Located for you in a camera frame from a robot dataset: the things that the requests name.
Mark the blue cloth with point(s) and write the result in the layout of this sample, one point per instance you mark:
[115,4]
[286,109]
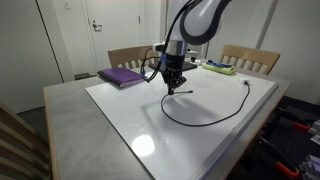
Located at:
[216,63]

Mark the dark floor vent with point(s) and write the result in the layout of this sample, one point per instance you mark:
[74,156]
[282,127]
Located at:
[85,76]

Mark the purple notebook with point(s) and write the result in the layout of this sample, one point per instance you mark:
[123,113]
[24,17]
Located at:
[121,76]

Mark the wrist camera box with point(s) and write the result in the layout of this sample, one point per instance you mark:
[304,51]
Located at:
[159,46]

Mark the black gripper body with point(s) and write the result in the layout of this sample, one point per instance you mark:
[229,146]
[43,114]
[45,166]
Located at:
[174,65]

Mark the small white object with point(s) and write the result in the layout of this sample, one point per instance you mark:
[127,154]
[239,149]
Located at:
[196,62]

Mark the black laptop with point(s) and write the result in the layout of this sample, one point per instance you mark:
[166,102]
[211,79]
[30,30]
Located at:
[190,66]

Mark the aluminium extrusion rail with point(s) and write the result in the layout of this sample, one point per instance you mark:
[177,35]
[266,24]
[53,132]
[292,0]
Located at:
[311,166]

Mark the wooden chair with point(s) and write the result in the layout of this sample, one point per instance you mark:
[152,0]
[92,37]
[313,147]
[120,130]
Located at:
[20,143]
[126,53]
[250,53]

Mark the white light switch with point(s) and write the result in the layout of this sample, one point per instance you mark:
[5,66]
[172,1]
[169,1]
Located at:
[67,4]

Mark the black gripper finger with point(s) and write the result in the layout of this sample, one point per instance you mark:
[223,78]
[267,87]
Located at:
[170,85]
[180,81]

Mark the large whiteboard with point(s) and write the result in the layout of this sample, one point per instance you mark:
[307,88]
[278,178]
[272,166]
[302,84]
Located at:
[150,133]

